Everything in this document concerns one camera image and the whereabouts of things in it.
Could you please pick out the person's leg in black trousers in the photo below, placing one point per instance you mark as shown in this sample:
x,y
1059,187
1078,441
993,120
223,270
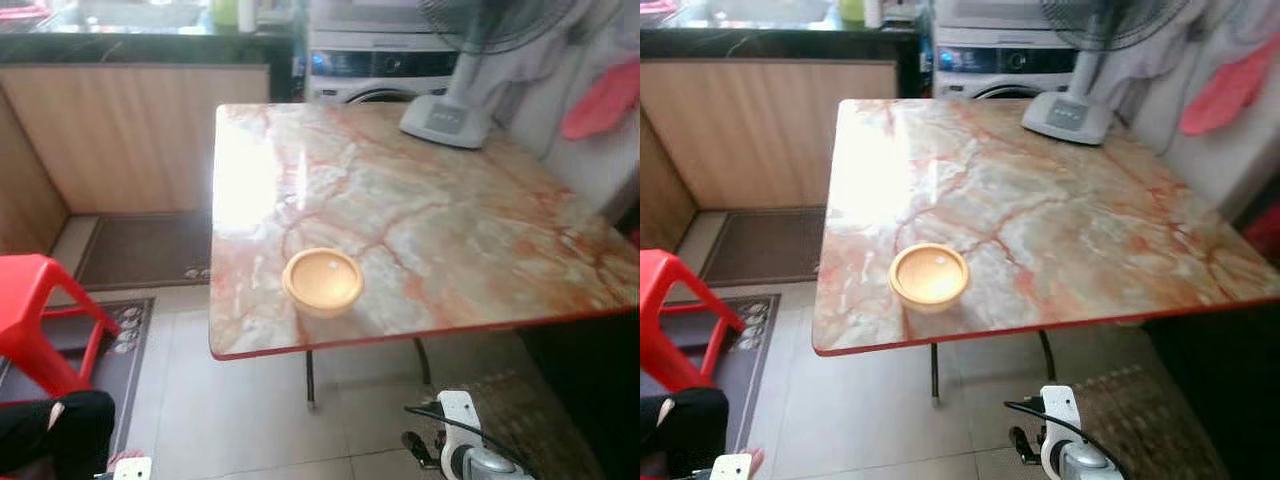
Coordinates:
x,y
60,435
690,430

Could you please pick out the red-veined marble square table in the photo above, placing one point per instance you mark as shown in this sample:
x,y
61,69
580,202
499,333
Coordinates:
x,y
430,220
1040,215

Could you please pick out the person's bare foot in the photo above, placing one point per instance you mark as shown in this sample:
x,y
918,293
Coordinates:
x,y
125,456
755,458

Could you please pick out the red plastic stool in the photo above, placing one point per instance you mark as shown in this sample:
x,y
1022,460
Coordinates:
x,y
30,320
665,315

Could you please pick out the green bottle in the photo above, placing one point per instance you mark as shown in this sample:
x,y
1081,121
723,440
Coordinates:
x,y
225,12
852,10

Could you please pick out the grey hanging garment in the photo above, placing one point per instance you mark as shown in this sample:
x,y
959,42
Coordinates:
x,y
530,60
1150,55

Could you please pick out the tan plastic bowl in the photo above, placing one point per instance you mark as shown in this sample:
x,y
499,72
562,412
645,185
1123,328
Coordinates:
x,y
323,282
929,278

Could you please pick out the light wooden cabinet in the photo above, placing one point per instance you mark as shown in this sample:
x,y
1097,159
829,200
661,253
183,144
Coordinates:
x,y
770,135
130,140

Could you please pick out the steel sink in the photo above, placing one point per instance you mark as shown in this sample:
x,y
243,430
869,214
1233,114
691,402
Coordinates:
x,y
760,12
130,14

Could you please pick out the white front-load washing machine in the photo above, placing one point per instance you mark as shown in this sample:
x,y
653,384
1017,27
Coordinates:
x,y
990,62
370,65

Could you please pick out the brown patterned floor mat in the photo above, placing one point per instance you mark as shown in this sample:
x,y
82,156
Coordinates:
x,y
530,430
1150,425

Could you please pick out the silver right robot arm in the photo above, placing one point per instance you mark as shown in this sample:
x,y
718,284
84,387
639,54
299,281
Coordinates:
x,y
485,467
1085,462

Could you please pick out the pink red cloth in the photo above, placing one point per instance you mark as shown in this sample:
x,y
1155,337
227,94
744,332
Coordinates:
x,y
600,105
1225,95

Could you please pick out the brown doormat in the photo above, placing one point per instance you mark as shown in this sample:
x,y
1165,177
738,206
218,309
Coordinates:
x,y
145,250
765,245

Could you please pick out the white bottle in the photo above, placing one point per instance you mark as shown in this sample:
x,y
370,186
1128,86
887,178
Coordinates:
x,y
247,14
875,12

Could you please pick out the black stone countertop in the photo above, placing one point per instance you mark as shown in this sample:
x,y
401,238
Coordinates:
x,y
780,42
150,45

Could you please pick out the grey standing fan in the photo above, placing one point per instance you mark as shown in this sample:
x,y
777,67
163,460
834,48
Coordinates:
x,y
445,118
1067,113

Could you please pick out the grey patterned rug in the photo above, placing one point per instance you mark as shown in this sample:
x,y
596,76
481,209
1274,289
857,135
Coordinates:
x,y
125,370
750,360

